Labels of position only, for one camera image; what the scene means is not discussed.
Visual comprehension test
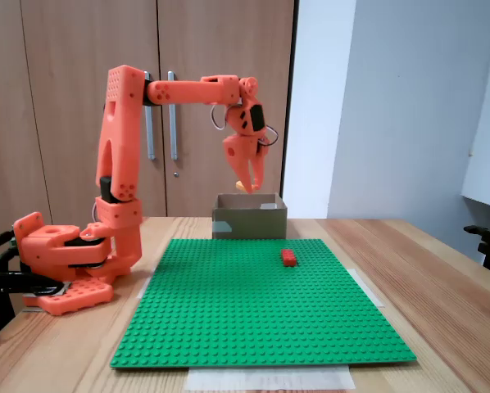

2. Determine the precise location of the silver cabinet door handle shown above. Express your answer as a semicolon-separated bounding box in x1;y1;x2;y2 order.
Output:
166;70;179;161
143;70;157;161

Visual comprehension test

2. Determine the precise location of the wooden cabinet door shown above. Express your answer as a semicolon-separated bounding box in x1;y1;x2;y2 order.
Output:
157;0;298;219
20;0;167;218
0;0;53;246

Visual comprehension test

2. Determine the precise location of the thin servo cable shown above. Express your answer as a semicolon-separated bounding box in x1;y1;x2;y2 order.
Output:
210;104;280;147

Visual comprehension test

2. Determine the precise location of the black table clamp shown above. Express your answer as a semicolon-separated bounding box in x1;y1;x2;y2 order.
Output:
0;269;68;343

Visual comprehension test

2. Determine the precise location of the open cardboard box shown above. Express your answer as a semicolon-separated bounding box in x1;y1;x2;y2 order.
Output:
211;192;289;241

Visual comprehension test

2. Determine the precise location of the green lego baseplate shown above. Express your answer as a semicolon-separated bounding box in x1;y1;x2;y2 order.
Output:
109;237;417;370

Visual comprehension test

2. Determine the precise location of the translucent masking tape strip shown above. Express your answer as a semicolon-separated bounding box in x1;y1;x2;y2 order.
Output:
137;265;158;302
351;268;386;308
185;365;356;392

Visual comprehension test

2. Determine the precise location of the black cable loop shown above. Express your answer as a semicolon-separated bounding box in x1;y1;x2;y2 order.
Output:
0;246;25;274

